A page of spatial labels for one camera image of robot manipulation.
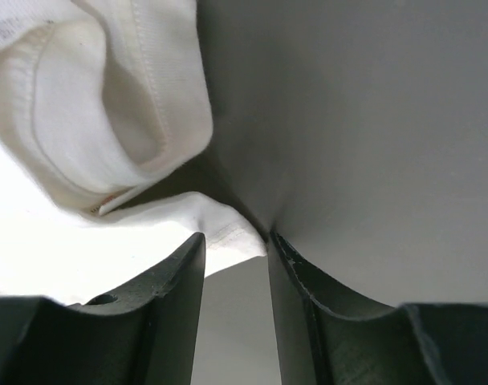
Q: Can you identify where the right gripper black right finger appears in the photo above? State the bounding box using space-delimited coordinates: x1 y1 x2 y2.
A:
267 233 488 384

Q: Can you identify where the white t shirt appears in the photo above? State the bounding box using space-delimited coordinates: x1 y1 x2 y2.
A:
0 1 265 304

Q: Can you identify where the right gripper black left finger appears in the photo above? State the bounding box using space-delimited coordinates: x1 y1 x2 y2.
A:
0 233 205 384

